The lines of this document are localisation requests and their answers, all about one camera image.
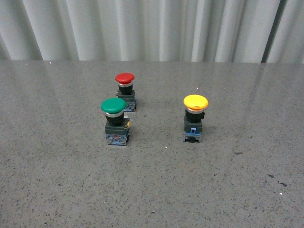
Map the white pleated curtain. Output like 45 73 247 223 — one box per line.
0 0 304 64

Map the yellow mushroom push button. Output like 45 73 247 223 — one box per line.
183 95 209 143

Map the red mushroom push button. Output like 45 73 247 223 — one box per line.
115 73 136 112

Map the green mushroom push button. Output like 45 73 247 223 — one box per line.
101 97 130 146

